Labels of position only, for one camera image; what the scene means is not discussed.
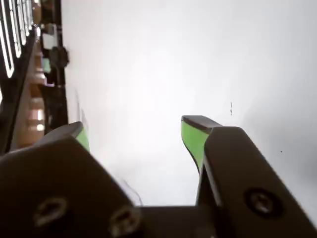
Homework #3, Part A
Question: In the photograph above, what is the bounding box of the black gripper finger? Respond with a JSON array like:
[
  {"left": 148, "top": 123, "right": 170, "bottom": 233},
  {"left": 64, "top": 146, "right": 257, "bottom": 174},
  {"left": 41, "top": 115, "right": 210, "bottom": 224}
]
[
  {"left": 181, "top": 115, "right": 317, "bottom": 238},
  {"left": 0, "top": 121, "right": 142, "bottom": 238}
]

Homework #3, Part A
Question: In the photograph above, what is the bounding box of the black background chair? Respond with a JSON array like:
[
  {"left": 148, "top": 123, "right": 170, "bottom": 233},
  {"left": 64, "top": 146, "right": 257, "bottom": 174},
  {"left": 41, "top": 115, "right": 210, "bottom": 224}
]
[{"left": 49, "top": 46, "right": 69, "bottom": 87}]

